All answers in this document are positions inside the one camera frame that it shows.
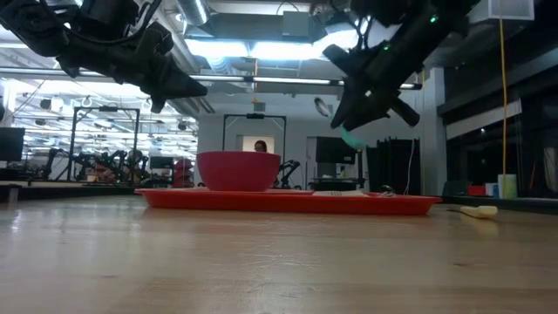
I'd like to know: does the spoon with teal handle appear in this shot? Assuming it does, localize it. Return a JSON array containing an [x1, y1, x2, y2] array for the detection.
[[313, 96, 368, 151]]

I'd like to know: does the green and white cylinder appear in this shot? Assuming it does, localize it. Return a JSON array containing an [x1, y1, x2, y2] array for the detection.
[[498, 174, 518, 200]]

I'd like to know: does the long ceiling light bar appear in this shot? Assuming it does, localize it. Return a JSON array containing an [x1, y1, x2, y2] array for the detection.
[[0, 66, 423, 91]]

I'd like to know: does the red plastic tray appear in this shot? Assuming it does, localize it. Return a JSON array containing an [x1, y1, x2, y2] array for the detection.
[[134, 187, 442, 216]]

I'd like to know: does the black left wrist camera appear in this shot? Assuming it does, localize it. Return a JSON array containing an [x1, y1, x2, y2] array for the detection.
[[80, 0, 141, 28]]

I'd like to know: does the silver air duct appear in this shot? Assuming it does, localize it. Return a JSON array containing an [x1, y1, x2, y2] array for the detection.
[[174, 0, 211, 27]]

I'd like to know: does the black desk monitor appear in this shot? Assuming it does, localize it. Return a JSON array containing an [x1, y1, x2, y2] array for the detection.
[[0, 126, 26, 162]]

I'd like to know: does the black gantry frame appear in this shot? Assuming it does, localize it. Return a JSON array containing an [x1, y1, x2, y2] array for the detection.
[[221, 113, 288, 188], [69, 106, 141, 182]]

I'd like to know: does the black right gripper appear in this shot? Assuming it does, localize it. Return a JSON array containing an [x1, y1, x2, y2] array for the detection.
[[324, 43, 422, 132]]

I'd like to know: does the magenta plastic bowl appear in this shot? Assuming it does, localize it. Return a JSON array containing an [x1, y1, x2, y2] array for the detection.
[[195, 150, 282, 193]]

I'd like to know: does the black curtain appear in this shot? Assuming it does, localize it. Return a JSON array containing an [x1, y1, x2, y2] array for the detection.
[[365, 137, 422, 196]]

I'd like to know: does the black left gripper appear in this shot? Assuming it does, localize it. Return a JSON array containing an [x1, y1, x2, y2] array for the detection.
[[58, 21, 209, 113]]

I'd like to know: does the knife with cream handle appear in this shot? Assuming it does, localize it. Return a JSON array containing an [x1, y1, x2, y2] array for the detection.
[[446, 204, 500, 220]]

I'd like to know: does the red rack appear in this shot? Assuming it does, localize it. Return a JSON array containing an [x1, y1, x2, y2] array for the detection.
[[173, 157, 195, 188]]

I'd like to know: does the black wall monitor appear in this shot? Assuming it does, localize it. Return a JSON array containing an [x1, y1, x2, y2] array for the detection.
[[316, 136, 357, 165]]

